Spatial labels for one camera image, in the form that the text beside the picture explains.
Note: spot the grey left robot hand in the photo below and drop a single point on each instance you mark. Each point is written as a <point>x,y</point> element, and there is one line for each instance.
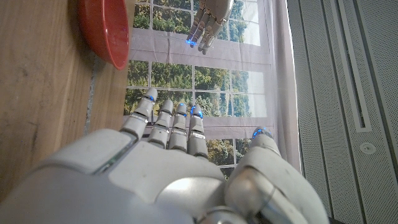
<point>211,18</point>

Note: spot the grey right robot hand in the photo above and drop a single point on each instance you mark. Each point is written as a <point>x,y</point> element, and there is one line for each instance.
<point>140,177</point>

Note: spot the red bowl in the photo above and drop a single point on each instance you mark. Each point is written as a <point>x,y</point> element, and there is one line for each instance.
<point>105,31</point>

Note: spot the printed window backdrop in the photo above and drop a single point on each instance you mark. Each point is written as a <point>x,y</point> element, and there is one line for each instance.
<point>202,77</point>

